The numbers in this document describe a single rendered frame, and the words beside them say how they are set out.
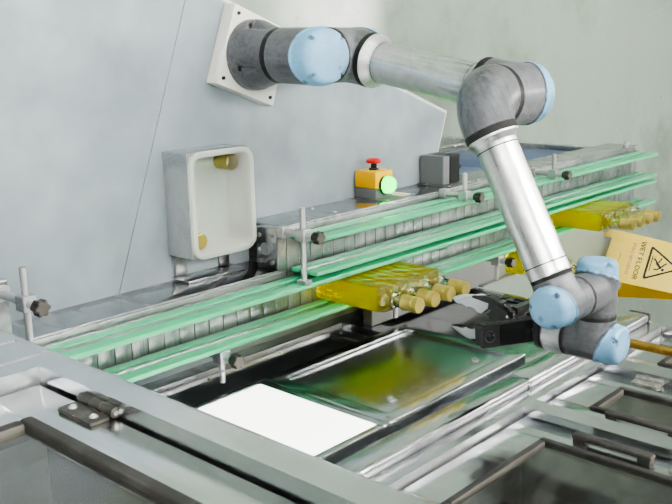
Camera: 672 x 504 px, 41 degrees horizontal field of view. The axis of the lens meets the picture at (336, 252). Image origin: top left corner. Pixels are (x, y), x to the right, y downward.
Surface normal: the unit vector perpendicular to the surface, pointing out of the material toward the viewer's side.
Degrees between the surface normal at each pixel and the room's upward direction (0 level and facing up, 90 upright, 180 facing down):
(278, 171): 0
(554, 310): 90
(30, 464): 90
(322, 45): 8
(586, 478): 90
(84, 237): 0
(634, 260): 77
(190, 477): 90
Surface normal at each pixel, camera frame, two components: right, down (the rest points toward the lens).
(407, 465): -0.02, -0.97
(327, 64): 0.64, 0.19
